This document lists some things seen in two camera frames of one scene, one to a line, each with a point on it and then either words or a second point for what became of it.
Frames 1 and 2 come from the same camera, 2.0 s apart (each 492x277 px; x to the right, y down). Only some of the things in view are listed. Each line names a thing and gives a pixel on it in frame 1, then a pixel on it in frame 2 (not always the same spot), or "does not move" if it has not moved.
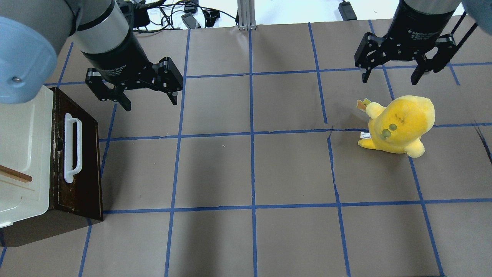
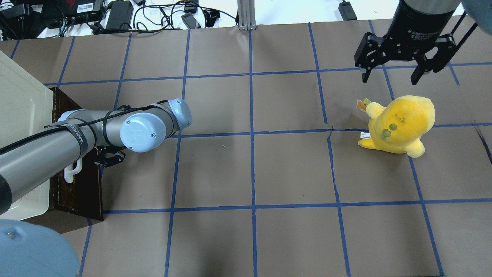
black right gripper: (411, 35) does not move
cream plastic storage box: (25, 146) does not move
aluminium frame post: (246, 15) does not move
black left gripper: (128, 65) → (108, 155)
